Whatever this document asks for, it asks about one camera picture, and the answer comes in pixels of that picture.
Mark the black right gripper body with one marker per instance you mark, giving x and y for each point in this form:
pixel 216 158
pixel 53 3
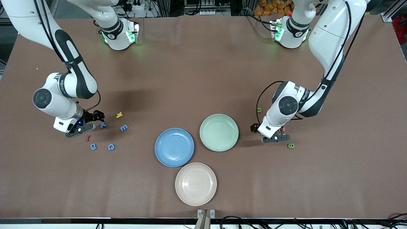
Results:
pixel 91 115

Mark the blue foam letter E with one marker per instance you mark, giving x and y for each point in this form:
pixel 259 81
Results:
pixel 91 147
pixel 124 128

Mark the blue foam letter c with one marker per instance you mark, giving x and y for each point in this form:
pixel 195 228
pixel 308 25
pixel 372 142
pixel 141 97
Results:
pixel 108 147

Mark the green foam letter B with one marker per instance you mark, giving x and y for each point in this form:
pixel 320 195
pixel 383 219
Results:
pixel 291 145

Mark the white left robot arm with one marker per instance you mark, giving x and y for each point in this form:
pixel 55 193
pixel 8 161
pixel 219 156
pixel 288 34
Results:
pixel 327 41

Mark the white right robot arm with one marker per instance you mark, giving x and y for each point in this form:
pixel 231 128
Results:
pixel 19 22

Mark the yellow foam letter K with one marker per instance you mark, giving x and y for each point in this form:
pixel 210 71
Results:
pixel 119 115

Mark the pale green round plate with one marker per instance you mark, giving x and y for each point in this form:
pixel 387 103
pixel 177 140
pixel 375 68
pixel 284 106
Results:
pixel 219 132

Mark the brown table cover sheet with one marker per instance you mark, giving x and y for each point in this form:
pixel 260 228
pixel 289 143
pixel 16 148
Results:
pixel 203 79

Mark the beige round plate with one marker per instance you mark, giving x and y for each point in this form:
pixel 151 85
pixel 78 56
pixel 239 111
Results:
pixel 196 184

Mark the blue round plate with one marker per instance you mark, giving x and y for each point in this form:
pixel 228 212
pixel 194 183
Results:
pixel 174 147

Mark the base connector box green light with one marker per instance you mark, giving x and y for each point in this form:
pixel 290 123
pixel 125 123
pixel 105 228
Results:
pixel 133 31
pixel 276 30

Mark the white power strip with plugs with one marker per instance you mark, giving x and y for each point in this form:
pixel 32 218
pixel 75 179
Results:
pixel 135 5

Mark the orange bags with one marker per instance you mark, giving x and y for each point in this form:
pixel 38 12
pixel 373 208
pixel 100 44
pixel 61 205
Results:
pixel 270 6

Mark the small white power strip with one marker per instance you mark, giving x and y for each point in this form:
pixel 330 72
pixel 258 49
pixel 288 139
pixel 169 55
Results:
pixel 206 12

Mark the red object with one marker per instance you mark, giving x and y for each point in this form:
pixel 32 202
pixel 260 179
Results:
pixel 400 28

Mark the metal mount bracket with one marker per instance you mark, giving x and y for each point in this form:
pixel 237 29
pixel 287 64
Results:
pixel 212 213

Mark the black white table edge rail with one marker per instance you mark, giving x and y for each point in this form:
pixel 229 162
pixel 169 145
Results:
pixel 143 220

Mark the aluminium frame profile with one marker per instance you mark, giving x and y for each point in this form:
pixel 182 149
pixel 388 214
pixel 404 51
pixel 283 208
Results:
pixel 397 8

